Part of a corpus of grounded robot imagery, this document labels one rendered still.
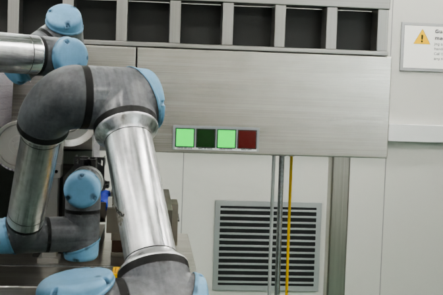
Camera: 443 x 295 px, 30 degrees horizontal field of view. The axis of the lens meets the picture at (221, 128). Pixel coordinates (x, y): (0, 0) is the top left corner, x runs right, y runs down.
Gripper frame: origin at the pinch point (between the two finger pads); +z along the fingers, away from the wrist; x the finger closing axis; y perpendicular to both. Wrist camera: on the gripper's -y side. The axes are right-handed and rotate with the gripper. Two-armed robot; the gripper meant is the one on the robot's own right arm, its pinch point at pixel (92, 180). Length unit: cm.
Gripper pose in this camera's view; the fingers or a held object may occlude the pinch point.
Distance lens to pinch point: 209.6
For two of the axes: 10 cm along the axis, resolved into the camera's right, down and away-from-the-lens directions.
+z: -0.9, -0.5, 9.9
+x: -10.0, -0.3, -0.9
